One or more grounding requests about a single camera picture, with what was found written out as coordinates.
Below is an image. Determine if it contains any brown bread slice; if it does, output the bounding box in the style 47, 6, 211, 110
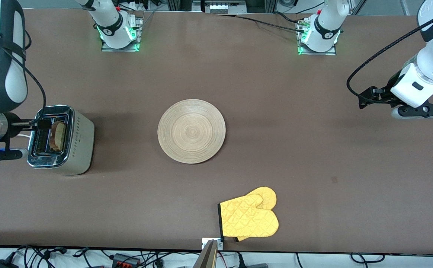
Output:
50, 122, 67, 152

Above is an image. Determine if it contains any round wooden plate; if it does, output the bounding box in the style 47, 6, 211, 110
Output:
157, 99, 226, 164

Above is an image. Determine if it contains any silver two-slot toaster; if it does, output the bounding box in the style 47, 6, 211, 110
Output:
27, 105, 95, 176

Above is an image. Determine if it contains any black adapter with orange plugs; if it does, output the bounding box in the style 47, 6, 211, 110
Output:
112, 253, 141, 267

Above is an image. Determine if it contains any yellow quilted oven mitt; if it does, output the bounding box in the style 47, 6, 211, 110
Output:
218, 186, 279, 242

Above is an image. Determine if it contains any white power strip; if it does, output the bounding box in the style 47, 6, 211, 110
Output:
205, 2, 232, 13

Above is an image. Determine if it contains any white toaster power cord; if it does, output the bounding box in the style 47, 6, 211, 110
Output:
16, 134, 34, 149

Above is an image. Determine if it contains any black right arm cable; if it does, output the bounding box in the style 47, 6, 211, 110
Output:
0, 32, 48, 116

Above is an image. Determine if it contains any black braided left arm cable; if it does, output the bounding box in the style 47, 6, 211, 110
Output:
347, 9, 433, 105

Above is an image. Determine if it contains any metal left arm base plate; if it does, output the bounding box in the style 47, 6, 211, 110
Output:
298, 20, 337, 56

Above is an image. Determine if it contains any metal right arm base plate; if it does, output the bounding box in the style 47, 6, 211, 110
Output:
101, 17, 142, 52

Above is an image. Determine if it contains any black cable on table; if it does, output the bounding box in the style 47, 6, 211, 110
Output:
216, 14, 307, 32

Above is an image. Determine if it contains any small metal edge bracket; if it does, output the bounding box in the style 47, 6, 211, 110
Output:
202, 237, 224, 251

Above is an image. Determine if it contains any wooden camera post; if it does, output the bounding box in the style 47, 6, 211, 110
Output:
192, 240, 219, 268

